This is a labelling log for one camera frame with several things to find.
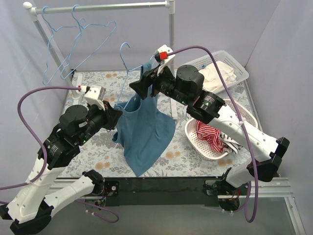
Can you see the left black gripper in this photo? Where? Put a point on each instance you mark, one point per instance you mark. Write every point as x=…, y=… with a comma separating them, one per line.
x=110, y=117

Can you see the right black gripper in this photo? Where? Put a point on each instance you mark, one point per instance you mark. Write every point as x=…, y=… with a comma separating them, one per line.
x=147, y=82

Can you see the blue tank top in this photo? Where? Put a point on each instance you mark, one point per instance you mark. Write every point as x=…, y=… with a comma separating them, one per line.
x=143, y=131

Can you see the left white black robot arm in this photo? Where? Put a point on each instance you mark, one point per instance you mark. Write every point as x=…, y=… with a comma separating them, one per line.
x=33, y=208

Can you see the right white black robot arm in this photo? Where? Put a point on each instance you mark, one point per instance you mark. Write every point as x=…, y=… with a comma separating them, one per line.
x=186, y=88

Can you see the floral table mat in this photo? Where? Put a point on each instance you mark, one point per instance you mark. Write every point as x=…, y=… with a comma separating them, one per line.
x=179, y=159

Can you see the cream white cloth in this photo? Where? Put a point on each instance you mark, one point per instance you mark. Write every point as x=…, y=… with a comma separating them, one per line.
x=212, y=81

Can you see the red white striped garment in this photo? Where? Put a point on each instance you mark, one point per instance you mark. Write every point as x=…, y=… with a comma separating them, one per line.
x=211, y=135

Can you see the white basket with striped clothes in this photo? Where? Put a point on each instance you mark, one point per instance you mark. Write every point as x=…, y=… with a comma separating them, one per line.
x=203, y=147

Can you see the white basket with cream cloth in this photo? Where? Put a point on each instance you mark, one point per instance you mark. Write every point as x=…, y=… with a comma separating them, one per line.
x=239, y=70

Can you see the black white striped garment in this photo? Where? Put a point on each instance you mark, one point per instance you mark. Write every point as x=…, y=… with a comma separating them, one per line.
x=230, y=143

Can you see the white clothes rack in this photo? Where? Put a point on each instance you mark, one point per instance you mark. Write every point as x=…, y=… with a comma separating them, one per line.
x=42, y=26

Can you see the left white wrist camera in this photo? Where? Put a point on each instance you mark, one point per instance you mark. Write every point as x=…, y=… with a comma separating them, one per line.
x=94, y=95

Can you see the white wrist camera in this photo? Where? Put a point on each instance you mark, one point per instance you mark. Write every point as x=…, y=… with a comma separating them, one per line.
x=163, y=57
x=94, y=95

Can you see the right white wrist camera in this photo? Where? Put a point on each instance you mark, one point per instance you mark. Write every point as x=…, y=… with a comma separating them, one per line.
x=163, y=57

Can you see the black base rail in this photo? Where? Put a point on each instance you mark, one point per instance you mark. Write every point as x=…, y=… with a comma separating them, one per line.
x=162, y=191

